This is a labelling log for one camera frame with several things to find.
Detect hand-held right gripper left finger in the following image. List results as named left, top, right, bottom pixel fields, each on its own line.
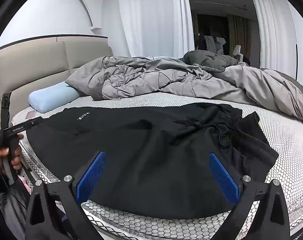
left=25, top=151, right=107, bottom=240

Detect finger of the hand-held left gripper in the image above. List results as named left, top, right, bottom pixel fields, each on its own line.
left=0, top=91, right=13, bottom=132

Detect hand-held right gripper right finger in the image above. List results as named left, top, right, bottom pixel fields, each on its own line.
left=208, top=152, right=291, bottom=240

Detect black pants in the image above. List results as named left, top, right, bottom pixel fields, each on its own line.
left=26, top=102, right=279, bottom=220

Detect person's left forearm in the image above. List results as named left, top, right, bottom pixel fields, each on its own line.
left=0, top=155, right=32, bottom=240

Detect person's left hand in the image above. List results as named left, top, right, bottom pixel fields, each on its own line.
left=0, top=133, right=25, bottom=173

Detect light blue pillow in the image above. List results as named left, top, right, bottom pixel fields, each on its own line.
left=29, top=82, right=81, bottom=114

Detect pink cloth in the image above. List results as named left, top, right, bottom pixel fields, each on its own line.
left=17, top=175, right=32, bottom=193

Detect beige padded headboard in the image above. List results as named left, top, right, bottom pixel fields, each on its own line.
left=0, top=36, right=111, bottom=131

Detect white honeycomb bed mat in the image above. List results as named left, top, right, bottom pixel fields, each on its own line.
left=10, top=91, right=303, bottom=240

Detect light grey duvet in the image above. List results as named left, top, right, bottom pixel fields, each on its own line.
left=65, top=55, right=303, bottom=123

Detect white chair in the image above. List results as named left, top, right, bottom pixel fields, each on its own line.
left=232, top=45, right=243, bottom=62

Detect hanging grey clothes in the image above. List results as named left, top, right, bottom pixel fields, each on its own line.
left=203, top=35, right=227, bottom=55

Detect beige window curtain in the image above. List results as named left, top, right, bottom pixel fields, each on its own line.
left=227, top=14, right=252, bottom=58

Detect white sheer curtain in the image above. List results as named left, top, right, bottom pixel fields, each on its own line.
left=248, top=0, right=298, bottom=78
left=117, top=0, right=195, bottom=58

